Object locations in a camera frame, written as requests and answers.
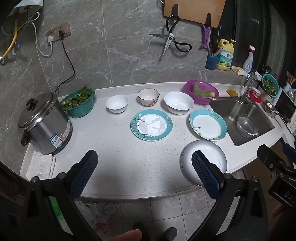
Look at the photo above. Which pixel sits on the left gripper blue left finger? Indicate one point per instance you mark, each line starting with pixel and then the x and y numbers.
pixel 82 172

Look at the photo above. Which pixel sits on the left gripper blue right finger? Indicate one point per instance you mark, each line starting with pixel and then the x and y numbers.
pixel 209 174

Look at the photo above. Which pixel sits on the plain white plate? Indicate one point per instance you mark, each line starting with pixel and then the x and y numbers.
pixel 211 151

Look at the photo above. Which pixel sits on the teal floral plate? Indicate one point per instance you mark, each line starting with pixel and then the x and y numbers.
pixel 151 125
pixel 208 124

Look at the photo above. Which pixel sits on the large white bowl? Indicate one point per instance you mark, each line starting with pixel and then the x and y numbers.
pixel 178 103

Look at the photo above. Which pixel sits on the floral rimmed white bowl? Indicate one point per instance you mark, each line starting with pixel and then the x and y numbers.
pixel 148 97

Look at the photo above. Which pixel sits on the person left hand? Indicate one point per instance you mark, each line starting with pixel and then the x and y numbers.
pixel 133 235

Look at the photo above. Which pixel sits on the white dish cloth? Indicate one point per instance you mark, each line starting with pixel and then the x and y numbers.
pixel 41 166

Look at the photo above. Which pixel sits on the stainless steel rice cooker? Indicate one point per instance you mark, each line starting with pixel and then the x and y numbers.
pixel 44 124

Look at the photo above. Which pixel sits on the rags on floor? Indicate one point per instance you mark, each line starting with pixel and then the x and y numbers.
pixel 96 213

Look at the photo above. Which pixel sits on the steel bowl in sink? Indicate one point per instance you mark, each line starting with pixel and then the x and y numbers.
pixel 246 127

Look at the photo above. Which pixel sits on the teal bowl with greens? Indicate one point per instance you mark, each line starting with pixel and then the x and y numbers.
pixel 79 103

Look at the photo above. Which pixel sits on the stainless steel sink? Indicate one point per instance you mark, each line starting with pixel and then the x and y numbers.
pixel 231 108

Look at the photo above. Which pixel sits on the small steel pot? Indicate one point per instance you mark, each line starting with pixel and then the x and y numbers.
pixel 271 110

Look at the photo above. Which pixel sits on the green peeled vegetable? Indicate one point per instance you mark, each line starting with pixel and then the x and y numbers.
pixel 203 93

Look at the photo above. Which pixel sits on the purple plastic basin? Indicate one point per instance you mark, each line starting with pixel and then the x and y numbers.
pixel 188 89

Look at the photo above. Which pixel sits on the chrome faucet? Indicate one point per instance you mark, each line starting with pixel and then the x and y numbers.
pixel 247 84

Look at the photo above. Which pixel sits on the yellow sponge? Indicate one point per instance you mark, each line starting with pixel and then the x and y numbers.
pixel 232 93

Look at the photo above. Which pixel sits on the red white small bowl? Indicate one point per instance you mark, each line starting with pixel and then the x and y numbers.
pixel 256 92

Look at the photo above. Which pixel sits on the teal bowl chopped greens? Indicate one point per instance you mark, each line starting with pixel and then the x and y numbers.
pixel 270 85

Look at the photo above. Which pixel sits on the blue cup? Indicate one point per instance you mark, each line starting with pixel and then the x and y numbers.
pixel 211 62

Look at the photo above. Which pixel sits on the yellow detergent bottle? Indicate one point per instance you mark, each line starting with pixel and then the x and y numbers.
pixel 225 56

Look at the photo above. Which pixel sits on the white spray bottle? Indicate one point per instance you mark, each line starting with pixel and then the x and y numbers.
pixel 247 66

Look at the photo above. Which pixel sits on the purple peeler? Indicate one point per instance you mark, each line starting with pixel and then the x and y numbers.
pixel 206 32

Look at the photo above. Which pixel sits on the wooden cutting board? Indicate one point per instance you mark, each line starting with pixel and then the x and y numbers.
pixel 197 10

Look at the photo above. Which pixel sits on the wall socket plate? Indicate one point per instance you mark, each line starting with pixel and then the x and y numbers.
pixel 53 35

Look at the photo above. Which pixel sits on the kitchen scissors on wall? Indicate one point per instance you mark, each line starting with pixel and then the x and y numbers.
pixel 171 22

